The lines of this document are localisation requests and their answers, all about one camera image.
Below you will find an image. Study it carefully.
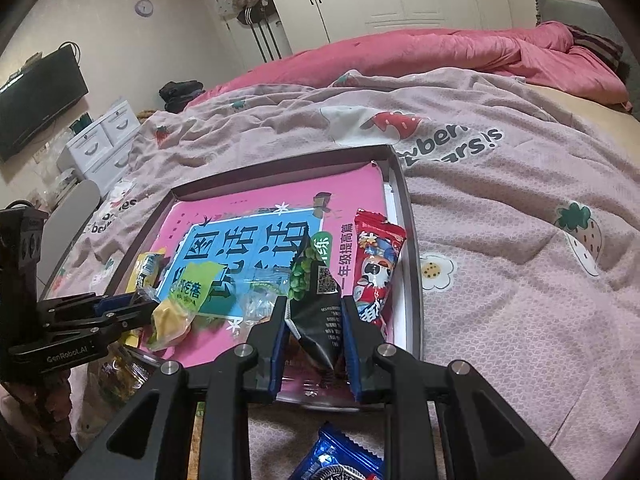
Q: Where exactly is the black wall television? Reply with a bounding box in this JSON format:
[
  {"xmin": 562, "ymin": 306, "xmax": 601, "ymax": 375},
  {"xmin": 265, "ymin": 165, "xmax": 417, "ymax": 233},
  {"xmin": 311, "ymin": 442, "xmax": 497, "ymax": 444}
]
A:
[{"xmin": 0, "ymin": 50, "xmax": 90, "ymax": 163}]

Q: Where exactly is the dark striped pillow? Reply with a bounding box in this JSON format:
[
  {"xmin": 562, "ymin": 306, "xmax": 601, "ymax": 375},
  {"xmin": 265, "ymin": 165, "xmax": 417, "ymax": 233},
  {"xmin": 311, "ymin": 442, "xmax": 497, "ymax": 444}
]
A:
[{"xmin": 567, "ymin": 25, "xmax": 625, "ymax": 68}]

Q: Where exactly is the blue cookie packet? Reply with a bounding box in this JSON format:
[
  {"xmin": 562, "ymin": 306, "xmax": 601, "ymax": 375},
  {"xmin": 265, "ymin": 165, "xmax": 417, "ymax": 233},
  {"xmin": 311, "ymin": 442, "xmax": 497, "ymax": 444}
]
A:
[{"xmin": 287, "ymin": 422, "xmax": 386, "ymax": 480}]

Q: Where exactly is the clear bag of golden snacks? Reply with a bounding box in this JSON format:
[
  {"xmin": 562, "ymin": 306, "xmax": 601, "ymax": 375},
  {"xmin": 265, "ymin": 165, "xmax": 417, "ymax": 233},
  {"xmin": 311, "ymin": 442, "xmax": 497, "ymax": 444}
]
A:
[{"xmin": 97, "ymin": 342, "xmax": 153, "ymax": 403}]

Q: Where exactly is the pink quilt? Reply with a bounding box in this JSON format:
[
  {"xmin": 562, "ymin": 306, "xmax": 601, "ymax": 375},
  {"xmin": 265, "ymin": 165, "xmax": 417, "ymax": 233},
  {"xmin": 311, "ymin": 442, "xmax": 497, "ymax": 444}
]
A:
[{"xmin": 182, "ymin": 21, "xmax": 633, "ymax": 113}]

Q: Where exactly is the yellow snack bag green label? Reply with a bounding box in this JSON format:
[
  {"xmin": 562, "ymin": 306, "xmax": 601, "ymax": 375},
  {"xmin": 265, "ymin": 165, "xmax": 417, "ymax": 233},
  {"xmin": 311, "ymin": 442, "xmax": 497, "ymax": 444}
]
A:
[{"xmin": 147, "ymin": 262, "xmax": 223, "ymax": 353}]

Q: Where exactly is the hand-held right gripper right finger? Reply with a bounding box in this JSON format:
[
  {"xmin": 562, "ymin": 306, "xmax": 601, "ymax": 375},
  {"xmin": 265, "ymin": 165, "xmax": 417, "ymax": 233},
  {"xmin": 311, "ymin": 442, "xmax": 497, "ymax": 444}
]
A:
[{"xmin": 341, "ymin": 296, "xmax": 558, "ymax": 480}]

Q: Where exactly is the red snack packet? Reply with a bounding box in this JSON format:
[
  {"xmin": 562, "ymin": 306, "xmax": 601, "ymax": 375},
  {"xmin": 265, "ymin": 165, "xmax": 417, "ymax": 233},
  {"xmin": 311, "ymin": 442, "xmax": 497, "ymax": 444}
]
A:
[{"xmin": 352, "ymin": 209, "xmax": 407, "ymax": 343}]

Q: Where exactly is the white drawer cabinet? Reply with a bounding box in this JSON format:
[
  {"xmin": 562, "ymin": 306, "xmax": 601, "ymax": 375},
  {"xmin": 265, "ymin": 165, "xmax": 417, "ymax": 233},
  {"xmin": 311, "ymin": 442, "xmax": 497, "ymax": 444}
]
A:
[{"xmin": 56, "ymin": 101, "xmax": 141, "ymax": 196}]

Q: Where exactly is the dark clothes pile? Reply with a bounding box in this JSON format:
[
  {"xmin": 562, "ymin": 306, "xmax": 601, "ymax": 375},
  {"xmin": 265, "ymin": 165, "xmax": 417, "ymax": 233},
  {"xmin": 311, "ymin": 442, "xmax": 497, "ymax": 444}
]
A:
[{"xmin": 159, "ymin": 80, "xmax": 206, "ymax": 113}]

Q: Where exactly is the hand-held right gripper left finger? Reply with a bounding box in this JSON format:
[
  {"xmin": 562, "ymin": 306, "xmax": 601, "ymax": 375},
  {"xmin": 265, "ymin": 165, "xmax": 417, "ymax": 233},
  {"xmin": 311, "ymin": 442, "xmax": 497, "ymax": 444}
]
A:
[{"xmin": 62, "ymin": 296, "xmax": 289, "ymax": 480}]

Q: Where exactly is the grey headboard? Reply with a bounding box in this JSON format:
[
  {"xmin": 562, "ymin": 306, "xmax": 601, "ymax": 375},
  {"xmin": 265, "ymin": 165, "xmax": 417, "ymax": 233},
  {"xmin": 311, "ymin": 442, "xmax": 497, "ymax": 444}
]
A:
[{"xmin": 535, "ymin": 0, "xmax": 640, "ymax": 121}]

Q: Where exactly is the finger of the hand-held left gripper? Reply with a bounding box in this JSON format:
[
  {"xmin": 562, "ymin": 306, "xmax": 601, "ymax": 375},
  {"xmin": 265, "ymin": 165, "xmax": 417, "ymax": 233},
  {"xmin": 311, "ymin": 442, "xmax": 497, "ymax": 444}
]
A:
[
  {"xmin": 37, "ymin": 291, "xmax": 152, "ymax": 320},
  {"xmin": 42, "ymin": 302, "xmax": 160, "ymax": 342}
]

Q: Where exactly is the pink book with blue panel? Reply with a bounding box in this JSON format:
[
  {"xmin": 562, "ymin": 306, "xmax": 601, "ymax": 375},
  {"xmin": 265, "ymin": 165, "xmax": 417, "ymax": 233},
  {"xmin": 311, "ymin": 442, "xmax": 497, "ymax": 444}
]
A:
[{"xmin": 147, "ymin": 162, "xmax": 396, "ymax": 401}]

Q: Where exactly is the black green pea packet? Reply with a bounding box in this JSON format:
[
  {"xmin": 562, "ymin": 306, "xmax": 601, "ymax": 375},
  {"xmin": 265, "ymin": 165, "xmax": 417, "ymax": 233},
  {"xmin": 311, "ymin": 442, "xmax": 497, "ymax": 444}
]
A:
[{"xmin": 285, "ymin": 232, "xmax": 348, "ymax": 376}]

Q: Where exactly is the beige bed sheet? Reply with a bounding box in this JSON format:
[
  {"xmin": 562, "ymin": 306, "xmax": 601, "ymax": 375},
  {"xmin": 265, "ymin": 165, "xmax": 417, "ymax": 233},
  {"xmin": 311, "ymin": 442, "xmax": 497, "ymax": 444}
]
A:
[{"xmin": 530, "ymin": 82, "xmax": 640, "ymax": 186}]

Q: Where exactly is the shallow brown cardboard box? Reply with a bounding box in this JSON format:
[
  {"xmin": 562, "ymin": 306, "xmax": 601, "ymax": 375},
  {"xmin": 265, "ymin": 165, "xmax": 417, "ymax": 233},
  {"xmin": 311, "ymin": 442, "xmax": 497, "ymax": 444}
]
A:
[{"xmin": 107, "ymin": 144, "xmax": 426, "ymax": 413}]

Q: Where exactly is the yellow snack packet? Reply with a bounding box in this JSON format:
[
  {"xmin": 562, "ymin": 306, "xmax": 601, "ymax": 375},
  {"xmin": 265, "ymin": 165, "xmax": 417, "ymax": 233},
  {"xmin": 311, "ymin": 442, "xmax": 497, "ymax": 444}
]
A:
[{"xmin": 125, "ymin": 252, "xmax": 163, "ymax": 293}]

